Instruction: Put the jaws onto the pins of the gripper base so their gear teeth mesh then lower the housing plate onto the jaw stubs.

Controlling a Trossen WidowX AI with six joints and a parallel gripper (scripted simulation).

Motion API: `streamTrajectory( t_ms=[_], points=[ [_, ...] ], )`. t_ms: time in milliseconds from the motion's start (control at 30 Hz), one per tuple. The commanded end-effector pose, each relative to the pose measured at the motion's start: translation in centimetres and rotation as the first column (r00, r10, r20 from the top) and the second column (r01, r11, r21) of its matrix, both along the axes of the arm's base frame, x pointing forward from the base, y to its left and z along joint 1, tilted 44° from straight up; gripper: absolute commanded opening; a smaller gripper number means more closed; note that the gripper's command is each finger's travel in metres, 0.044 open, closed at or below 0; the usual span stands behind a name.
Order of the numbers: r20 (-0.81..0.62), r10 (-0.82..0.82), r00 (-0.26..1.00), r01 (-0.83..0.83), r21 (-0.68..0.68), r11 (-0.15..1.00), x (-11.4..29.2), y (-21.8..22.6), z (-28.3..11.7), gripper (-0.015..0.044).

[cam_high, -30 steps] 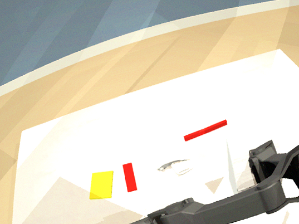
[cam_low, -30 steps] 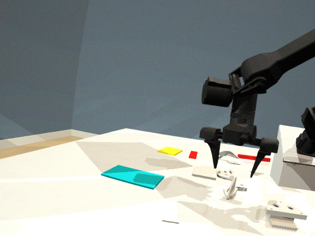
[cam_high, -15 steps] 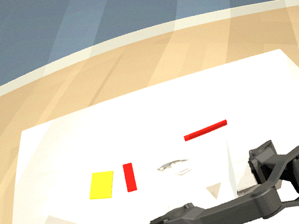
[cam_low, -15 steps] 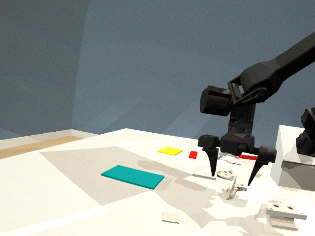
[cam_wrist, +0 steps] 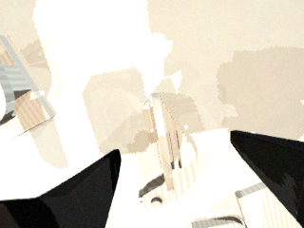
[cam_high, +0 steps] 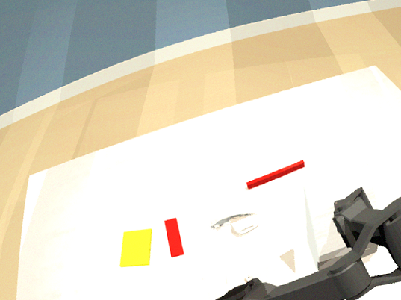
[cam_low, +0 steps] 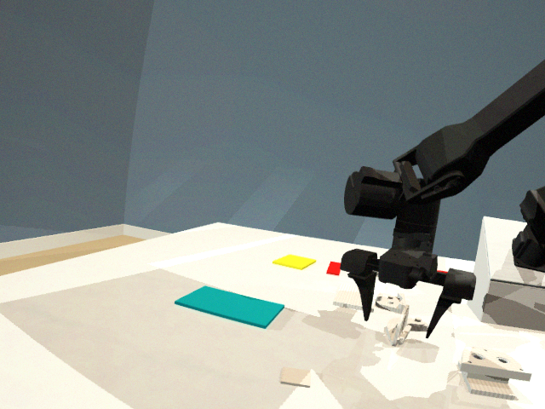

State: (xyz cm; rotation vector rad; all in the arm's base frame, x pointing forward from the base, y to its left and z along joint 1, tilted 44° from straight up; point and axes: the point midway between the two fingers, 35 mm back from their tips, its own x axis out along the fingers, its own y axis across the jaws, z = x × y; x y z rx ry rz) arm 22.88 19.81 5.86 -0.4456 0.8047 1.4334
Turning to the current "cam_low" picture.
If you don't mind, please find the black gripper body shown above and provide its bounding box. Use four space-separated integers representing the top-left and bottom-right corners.
339 220 476 301

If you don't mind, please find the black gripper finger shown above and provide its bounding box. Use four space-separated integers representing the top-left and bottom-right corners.
347 271 377 321
426 290 462 339

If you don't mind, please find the red rectangular block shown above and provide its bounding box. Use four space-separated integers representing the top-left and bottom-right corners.
326 262 341 276

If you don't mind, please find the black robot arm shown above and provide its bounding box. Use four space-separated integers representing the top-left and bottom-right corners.
344 60 545 290

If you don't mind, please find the cyan flat rectangular plate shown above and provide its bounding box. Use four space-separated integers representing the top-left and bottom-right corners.
175 286 285 329

